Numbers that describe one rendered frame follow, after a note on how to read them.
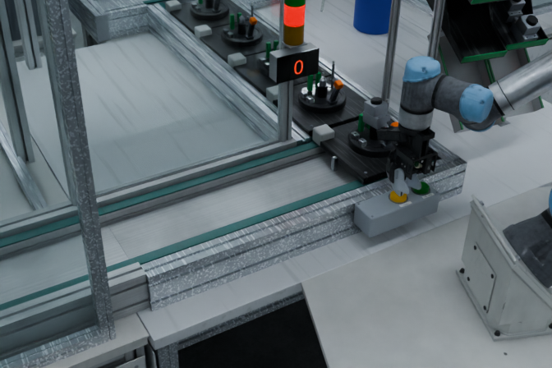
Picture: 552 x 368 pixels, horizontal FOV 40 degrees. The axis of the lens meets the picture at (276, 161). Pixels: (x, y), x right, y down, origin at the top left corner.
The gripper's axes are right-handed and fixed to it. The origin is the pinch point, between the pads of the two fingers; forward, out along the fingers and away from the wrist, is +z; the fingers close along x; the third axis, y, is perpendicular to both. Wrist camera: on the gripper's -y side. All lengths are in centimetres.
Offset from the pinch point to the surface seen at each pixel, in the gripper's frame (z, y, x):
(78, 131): -39, 0, -74
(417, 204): 3.2, 3.6, 3.3
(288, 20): -34.1, -32.2, -12.8
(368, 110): -8.8, -22.4, 6.3
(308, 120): 1.5, -39.8, -0.6
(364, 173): 1.5, -11.2, -2.1
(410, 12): 13, -105, 89
